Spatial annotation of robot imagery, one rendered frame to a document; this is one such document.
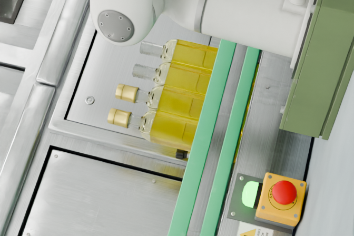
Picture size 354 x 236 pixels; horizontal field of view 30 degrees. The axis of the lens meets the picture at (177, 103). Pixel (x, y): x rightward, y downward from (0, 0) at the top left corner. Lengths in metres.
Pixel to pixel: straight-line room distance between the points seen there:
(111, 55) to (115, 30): 0.64
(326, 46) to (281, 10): 0.11
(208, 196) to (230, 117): 0.16
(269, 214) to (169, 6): 0.37
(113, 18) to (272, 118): 0.41
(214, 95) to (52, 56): 0.51
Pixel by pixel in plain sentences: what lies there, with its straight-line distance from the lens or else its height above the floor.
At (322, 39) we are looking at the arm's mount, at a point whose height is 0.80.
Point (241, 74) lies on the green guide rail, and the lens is 1.28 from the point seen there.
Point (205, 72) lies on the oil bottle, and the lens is 1.40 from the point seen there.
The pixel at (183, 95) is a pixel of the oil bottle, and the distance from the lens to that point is 1.38.
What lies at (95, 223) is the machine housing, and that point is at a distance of 1.51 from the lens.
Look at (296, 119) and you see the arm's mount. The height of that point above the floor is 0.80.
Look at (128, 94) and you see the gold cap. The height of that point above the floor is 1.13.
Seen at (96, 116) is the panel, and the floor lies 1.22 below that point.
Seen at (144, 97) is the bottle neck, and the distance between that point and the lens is 1.40.
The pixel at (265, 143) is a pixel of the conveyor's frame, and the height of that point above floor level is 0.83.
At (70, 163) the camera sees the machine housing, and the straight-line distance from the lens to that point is 1.55.
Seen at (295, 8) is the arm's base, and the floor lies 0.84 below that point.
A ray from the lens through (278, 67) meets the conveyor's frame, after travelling 1.28.
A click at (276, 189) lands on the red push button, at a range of 1.09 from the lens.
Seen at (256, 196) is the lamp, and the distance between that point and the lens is 1.13.
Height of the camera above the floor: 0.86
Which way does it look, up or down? 7 degrees up
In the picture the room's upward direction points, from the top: 77 degrees counter-clockwise
